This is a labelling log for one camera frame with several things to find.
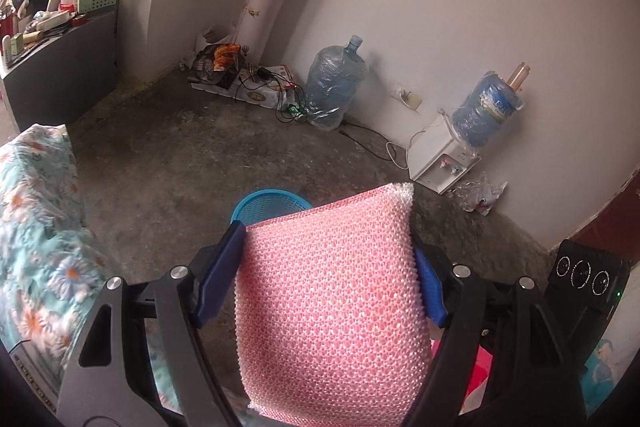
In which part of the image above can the clutter pile on floor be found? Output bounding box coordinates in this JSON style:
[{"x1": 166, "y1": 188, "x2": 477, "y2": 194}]
[{"x1": 179, "y1": 26, "x2": 306, "y2": 122}]

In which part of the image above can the blue jug on dispenser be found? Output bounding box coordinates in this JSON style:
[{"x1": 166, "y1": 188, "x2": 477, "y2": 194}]
[{"x1": 451, "y1": 72, "x2": 523, "y2": 148}]

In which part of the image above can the blue mesh trash basket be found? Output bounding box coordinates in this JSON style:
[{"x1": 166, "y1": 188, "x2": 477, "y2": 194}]
[{"x1": 230, "y1": 188, "x2": 312, "y2": 227}]

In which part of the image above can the empty blue water jug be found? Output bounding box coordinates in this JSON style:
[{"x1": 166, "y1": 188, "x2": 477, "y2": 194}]
[{"x1": 304, "y1": 35, "x2": 368, "y2": 131}]

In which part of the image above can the water dispenser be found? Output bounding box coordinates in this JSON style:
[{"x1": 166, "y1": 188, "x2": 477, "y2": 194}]
[{"x1": 407, "y1": 112, "x2": 480, "y2": 195}]

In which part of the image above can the floral quilt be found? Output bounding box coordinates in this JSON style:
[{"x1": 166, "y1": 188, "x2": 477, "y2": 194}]
[{"x1": 0, "y1": 121, "x2": 181, "y2": 413}]

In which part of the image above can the pink mesh sponge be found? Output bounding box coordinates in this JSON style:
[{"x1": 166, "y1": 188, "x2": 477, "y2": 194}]
[{"x1": 234, "y1": 183, "x2": 432, "y2": 426}]

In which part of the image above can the dark grey cabinet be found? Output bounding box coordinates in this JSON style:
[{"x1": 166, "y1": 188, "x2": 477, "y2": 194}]
[{"x1": 1, "y1": 10, "x2": 117, "y2": 131}]

